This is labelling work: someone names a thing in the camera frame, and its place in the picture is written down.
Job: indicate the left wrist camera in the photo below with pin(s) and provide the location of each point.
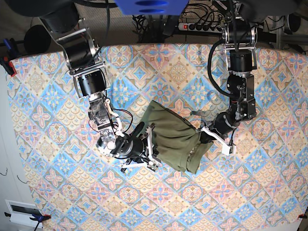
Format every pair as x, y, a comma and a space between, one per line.
228, 149

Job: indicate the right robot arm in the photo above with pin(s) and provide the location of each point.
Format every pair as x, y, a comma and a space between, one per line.
67, 28

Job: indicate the green t-shirt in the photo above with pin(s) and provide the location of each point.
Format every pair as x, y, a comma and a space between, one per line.
176, 138

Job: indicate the patterned tablecloth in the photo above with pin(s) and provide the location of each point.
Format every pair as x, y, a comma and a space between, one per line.
265, 184

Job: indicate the black round stool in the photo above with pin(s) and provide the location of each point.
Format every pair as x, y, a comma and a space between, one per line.
37, 40

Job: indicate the red black clamp left top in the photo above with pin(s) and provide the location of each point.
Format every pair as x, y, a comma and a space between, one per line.
8, 66

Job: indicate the white power strip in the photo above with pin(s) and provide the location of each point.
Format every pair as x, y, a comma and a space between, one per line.
199, 27

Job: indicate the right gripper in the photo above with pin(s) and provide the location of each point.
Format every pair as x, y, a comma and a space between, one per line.
136, 149

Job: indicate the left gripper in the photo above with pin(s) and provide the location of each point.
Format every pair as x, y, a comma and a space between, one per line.
222, 125

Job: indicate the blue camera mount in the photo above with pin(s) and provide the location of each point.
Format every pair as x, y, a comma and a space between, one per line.
151, 7

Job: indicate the red clamp bottom right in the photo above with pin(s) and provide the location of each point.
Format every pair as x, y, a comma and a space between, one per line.
302, 216

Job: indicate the blue clamp top left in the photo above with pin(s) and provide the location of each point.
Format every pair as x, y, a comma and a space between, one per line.
10, 48

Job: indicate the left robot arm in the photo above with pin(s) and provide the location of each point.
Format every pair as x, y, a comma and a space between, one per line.
239, 40

